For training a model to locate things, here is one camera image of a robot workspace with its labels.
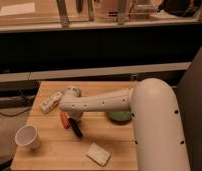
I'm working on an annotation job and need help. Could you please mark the white sponge block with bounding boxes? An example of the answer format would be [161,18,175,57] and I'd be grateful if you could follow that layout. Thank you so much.
[86,143,111,166]

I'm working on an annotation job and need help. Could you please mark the white paper cup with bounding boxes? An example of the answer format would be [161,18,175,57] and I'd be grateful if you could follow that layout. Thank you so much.
[15,125,41,150]

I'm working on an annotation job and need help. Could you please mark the green bowl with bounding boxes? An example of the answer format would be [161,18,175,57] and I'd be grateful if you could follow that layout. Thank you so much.
[106,112,131,122]

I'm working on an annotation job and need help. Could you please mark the black cable on floor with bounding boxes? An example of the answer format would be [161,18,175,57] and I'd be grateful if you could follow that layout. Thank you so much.
[0,107,32,118]

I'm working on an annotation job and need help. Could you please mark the black eraser block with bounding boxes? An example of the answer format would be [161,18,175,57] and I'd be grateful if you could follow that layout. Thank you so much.
[68,118,83,137]

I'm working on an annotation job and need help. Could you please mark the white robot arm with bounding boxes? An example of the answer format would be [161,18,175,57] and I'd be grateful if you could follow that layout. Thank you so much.
[59,78,191,171]

